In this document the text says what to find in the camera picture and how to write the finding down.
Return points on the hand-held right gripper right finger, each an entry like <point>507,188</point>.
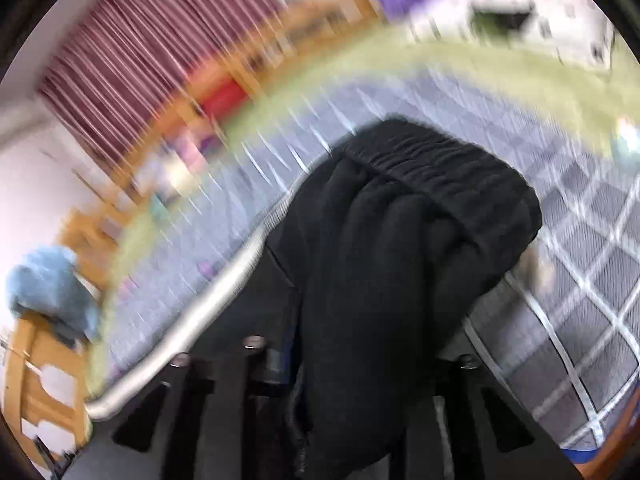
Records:
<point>470,410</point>

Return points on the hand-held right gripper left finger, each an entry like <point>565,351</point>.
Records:
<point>275,366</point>

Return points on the black pants with white stripe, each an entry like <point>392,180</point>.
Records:
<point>400,240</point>

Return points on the small pink purple item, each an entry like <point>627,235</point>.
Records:
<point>206,267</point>

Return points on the grey checked blanket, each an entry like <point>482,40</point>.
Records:
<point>575,240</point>

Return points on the blue plush toy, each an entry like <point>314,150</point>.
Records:
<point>45,280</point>

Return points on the maroon striped curtain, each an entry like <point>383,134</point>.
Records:
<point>150,50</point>

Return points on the green bed sheet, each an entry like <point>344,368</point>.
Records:
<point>500,65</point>

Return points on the white patterned cloth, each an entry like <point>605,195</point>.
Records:
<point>565,15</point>

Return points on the wooden bed frame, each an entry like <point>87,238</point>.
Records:
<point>30,347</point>

